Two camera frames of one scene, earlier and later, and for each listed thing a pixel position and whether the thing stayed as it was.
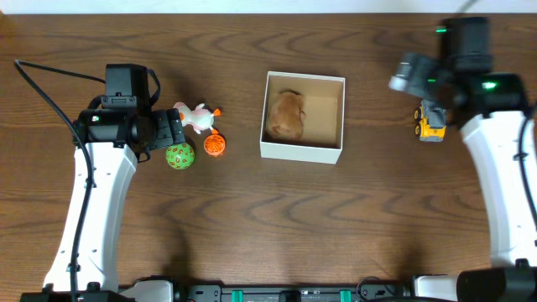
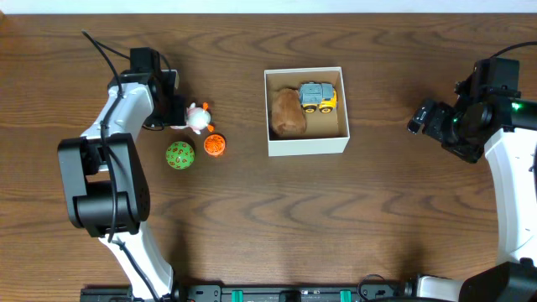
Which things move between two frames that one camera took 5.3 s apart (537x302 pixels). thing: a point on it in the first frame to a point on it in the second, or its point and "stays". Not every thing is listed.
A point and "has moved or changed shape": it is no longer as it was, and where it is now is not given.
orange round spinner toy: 214,144 stays
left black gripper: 169,129 to 177,111
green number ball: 180,155 stays
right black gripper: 422,78 to 439,126
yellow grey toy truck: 432,122 has moved or changed shape
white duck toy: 200,118 has moved or changed shape
